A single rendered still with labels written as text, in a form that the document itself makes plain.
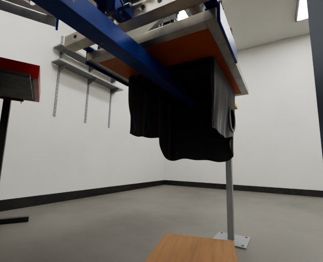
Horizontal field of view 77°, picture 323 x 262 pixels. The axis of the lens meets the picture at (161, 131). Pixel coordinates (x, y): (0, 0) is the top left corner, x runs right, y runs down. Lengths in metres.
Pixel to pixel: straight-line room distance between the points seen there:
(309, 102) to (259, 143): 1.12
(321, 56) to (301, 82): 3.73
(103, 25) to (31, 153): 2.25
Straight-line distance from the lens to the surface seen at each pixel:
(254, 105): 4.60
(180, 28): 0.77
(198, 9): 1.21
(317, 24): 1.05
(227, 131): 1.11
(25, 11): 1.15
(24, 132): 2.72
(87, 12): 0.63
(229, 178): 1.54
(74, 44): 0.99
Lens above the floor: 0.51
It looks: 9 degrees up
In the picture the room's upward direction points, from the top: 1 degrees clockwise
